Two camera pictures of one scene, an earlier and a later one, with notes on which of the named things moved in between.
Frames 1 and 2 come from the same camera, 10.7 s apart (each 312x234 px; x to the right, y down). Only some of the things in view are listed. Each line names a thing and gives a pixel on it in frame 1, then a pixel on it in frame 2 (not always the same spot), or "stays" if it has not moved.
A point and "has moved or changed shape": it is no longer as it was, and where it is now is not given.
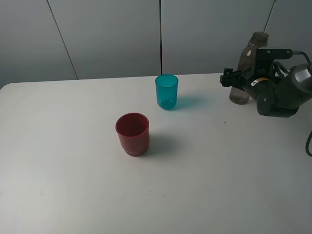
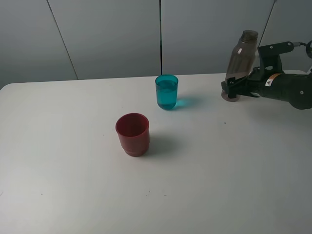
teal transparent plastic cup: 166,87 stays
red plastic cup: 133,129 stays
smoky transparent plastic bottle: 259,39 has moved or changed shape
